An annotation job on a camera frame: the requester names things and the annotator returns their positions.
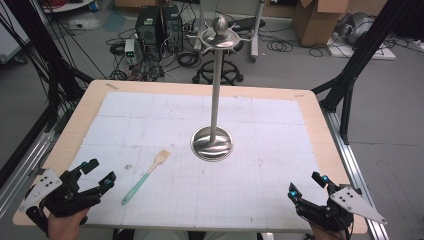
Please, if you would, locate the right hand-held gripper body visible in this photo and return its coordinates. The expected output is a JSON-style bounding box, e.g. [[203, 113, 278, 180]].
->
[[295, 184, 388, 233]]

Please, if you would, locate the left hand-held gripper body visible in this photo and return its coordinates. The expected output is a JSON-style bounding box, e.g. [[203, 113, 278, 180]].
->
[[18, 168, 102, 235]]

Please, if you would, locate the person's right hand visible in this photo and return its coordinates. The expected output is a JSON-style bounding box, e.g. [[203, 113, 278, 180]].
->
[[309, 222, 338, 240]]

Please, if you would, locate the person's left hand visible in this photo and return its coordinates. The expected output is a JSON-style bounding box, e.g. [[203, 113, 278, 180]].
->
[[47, 206, 90, 240]]

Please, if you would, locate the white grid mat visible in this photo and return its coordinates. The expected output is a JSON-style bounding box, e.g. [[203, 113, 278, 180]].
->
[[67, 91, 330, 232]]

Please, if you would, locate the small grey power supply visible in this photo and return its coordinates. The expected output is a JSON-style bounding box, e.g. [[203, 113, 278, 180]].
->
[[123, 38, 137, 66]]

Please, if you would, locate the metal utensil stand rack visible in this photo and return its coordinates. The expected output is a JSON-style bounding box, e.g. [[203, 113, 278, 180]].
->
[[186, 14, 255, 163]]

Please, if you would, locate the black office stool base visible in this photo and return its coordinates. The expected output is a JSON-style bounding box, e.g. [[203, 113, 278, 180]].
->
[[191, 41, 245, 87]]

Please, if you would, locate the white flat board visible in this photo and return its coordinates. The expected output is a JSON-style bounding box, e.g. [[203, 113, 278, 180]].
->
[[325, 32, 398, 62]]

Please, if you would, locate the black computer tower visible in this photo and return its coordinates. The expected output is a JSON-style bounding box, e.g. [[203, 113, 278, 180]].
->
[[161, 4, 185, 53], [134, 5, 165, 46]]

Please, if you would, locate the cardboard box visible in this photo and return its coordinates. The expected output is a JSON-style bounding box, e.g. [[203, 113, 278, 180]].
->
[[292, 0, 352, 48]]

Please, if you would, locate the grey rounded device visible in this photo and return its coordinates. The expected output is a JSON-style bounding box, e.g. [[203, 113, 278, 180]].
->
[[334, 11, 376, 47]]

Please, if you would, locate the aluminium rail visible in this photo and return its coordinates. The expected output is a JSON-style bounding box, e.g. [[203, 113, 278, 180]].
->
[[321, 108, 390, 240], [0, 128, 58, 219]]

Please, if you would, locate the wooden spatula with green handle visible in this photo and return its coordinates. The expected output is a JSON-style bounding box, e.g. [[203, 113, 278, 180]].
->
[[120, 149, 172, 206]]

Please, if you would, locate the black metal frame post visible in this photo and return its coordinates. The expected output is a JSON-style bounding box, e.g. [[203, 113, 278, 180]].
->
[[311, 0, 418, 146], [0, 0, 95, 188]]

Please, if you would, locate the coiled black cable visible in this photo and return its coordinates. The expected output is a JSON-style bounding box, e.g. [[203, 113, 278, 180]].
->
[[176, 51, 202, 69], [266, 39, 295, 53]]

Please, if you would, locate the white stand post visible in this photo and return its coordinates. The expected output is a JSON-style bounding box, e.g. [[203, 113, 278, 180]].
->
[[249, 0, 267, 64]]

